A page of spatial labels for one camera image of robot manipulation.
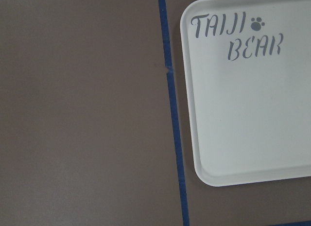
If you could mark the white Taiji Bear tray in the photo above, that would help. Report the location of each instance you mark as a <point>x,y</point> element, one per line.
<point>247,68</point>

